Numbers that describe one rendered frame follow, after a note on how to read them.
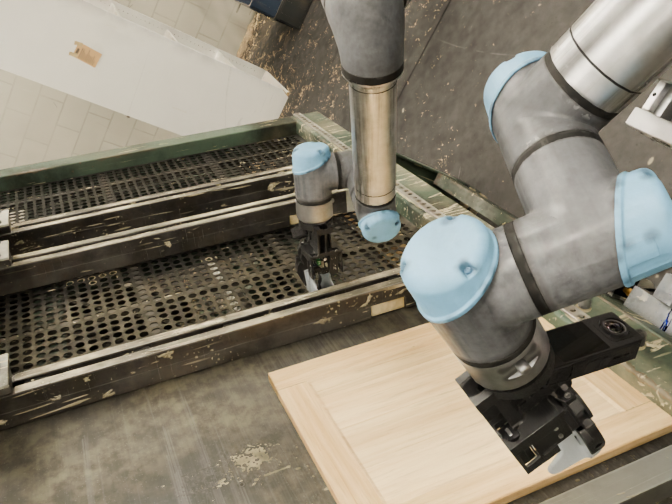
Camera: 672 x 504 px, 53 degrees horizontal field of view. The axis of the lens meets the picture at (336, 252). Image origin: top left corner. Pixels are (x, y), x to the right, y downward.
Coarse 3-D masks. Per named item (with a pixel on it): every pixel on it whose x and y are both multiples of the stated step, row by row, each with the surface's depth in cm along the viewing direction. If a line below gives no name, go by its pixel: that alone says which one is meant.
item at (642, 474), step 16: (640, 464) 99; (656, 464) 99; (592, 480) 97; (608, 480) 97; (624, 480) 97; (640, 480) 97; (656, 480) 97; (560, 496) 95; (576, 496) 95; (592, 496) 95; (608, 496) 95; (624, 496) 95; (640, 496) 95; (656, 496) 97
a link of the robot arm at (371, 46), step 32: (352, 0) 94; (384, 0) 94; (352, 32) 95; (384, 32) 95; (352, 64) 98; (384, 64) 97; (352, 96) 104; (384, 96) 102; (352, 128) 110; (384, 128) 107; (384, 160) 112; (352, 192) 128; (384, 192) 118; (384, 224) 121
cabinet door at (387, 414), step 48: (432, 336) 134; (288, 384) 123; (336, 384) 123; (384, 384) 122; (432, 384) 122; (576, 384) 119; (624, 384) 118; (336, 432) 112; (384, 432) 112; (432, 432) 111; (480, 432) 110; (624, 432) 108; (336, 480) 103; (384, 480) 103; (432, 480) 102; (480, 480) 101; (528, 480) 101
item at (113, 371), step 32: (352, 288) 143; (384, 288) 141; (224, 320) 134; (256, 320) 133; (288, 320) 135; (320, 320) 138; (352, 320) 141; (96, 352) 127; (128, 352) 127; (160, 352) 126; (192, 352) 129; (224, 352) 132; (256, 352) 135; (0, 384) 114; (32, 384) 119; (64, 384) 121; (96, 384) 123; (128, 384) 126; (0, 416) 118; (32, 416) 121
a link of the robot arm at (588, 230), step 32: (544, 160) 50; (576, 160) 49; (608, 160) 50; (544, 192) 49; (576, 192) 48; (608, 192) 46; (640, 192) 45; (512, 224) 50; (544, 224) 48; (576, 224) 46; (608, 224) 45; (640, 224) 45; (544, 256) 47; (576, 256) 46; (608, 256) 46; (640, 256) 45; (544, 288) 47; (576, 288) 47; (608, 288) 47
